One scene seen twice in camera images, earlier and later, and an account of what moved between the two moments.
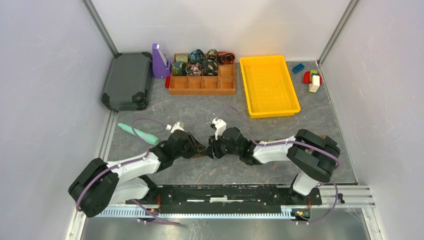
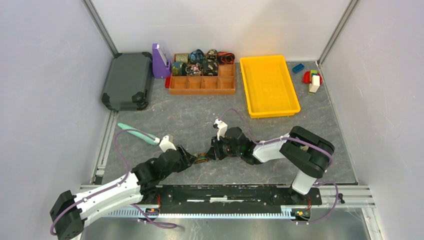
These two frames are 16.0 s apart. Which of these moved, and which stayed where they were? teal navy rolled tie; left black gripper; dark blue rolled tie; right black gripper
Moved: left black gripper
Stayed: teal navy rolled tie; right black gripper; dark blue rolled tie
